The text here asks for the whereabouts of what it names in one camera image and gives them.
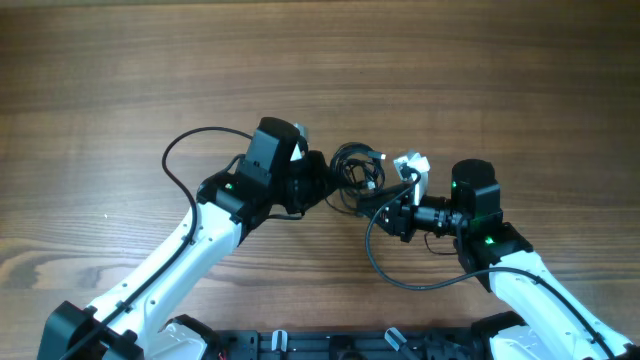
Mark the black camera cable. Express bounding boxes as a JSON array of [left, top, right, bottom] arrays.
[[59, 126, 254, 360], [364, 167, 616, 360]]

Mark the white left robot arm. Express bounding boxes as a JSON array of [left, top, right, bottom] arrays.
[[37, 117, 334, 359]]

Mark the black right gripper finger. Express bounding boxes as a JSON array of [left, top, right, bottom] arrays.
[[356, 198, 405, 238], [372, 183, 414, 198]]

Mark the black left camera cable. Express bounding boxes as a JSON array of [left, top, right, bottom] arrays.
[[59, 126, 254, 360]]

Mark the black cable bundle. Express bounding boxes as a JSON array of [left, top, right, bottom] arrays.
[[322, 142, 388, 219]]

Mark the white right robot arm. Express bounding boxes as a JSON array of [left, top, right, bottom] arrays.
[[357, 159, 639, 359]]

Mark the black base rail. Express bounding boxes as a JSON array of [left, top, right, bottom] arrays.
[[217, 328, 483, 360]]

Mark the black right camera cable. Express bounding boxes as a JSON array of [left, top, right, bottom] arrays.
[[364, 167, 616, 360]]

